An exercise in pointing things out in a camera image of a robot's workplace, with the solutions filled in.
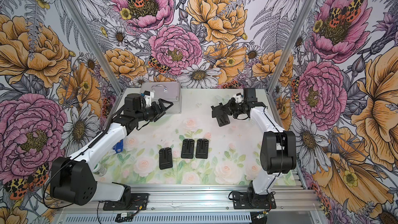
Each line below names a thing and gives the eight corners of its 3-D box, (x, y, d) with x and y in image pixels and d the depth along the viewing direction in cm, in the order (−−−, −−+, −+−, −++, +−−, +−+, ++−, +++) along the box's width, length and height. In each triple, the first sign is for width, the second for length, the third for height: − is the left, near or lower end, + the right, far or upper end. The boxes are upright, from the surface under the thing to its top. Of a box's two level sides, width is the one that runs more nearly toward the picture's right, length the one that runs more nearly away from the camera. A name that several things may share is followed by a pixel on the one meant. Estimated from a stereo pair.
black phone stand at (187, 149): (181, 158, 90) (180, 156, 88) (182, 141, 97) (182, 139, 95) (194, 158, 90) (193, 156, 88) (194, 141, 97) (194, 139, 95)
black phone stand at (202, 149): (195, 158, 90) (195, 156, 88) (196, 141, 97) (196, 138, 95) (208, 158, 90) (208, 156, 88) (208, 141, 97) (208, 138, 95)
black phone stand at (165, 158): (160, 170, 86) (159, 168, 84) (160, 150, 93) (159, 148, 91) (172, 167, 87) (171, 166, 84) (171, 149, 94) (171, 146, 91)
